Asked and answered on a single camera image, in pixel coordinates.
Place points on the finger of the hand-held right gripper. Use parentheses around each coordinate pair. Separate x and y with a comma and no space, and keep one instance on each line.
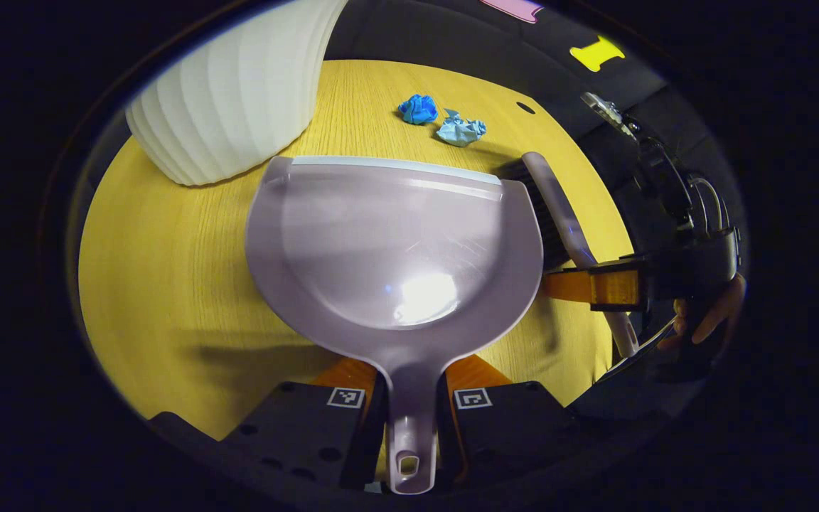
(616,284)

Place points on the light blue paper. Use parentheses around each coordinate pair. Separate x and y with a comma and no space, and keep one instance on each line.
(461,131)

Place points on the dark blue paper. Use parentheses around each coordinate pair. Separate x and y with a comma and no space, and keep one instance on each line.
(418,109)

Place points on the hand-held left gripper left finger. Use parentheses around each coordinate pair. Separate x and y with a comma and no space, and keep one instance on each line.
(296,427)

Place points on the pale pink dustpan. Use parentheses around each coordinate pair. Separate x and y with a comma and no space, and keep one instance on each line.
(388,242)

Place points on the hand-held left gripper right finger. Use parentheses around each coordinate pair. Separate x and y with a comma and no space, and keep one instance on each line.
(509,434)

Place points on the small pale pink broom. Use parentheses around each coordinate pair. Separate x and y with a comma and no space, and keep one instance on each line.
(559,206)

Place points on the white ribbed garbage bin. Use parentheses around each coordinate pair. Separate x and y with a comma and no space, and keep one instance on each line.
(239,92)

